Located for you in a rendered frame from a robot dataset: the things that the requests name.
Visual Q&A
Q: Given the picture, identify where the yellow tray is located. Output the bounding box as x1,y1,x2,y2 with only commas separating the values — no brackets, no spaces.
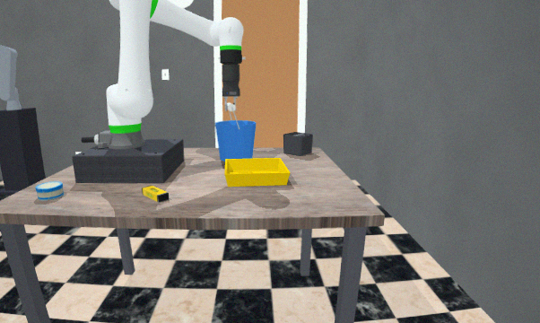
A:
225,158,290,187

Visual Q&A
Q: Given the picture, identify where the yellow pocket level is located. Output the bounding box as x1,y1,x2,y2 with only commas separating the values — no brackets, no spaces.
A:
142,186,169,203

